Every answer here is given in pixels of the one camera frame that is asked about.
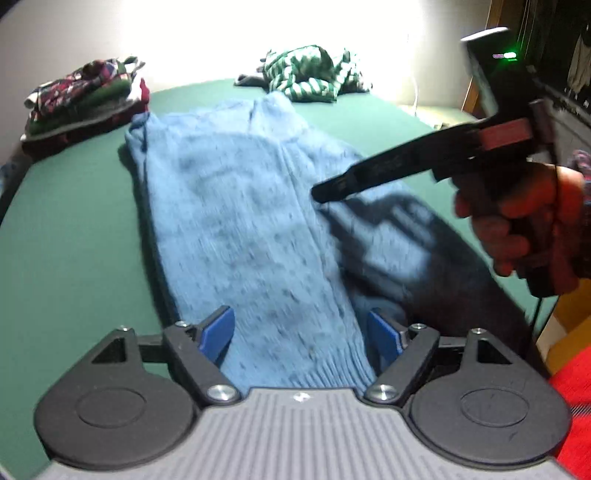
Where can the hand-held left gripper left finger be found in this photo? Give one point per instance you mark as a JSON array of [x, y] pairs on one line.
[[217, 332]]

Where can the white folded garment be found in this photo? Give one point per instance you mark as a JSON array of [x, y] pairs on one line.
[[78, 124]]

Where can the maroon folded garment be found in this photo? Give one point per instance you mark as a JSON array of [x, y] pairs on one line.
[[55, 145]]

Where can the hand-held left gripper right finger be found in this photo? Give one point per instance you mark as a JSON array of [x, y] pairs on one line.
[[385, 334]]

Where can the person's red garment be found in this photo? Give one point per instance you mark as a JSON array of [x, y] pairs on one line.
[[575, 401]]

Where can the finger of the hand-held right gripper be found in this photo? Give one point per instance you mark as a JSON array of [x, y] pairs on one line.
[[355, 184]]

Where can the blue knit sweater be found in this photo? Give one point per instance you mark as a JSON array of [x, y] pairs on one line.
[[231, 207]]

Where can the grey cloth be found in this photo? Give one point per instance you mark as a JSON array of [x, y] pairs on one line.
[[249, 81]]

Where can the red navy plaid shirt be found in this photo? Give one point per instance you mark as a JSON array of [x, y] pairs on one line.
[[69, 87]]

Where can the person's right hand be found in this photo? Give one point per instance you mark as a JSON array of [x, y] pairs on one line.
[[508, 194]]

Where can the green white striped shirt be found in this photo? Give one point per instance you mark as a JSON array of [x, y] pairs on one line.
[[304, 87]]

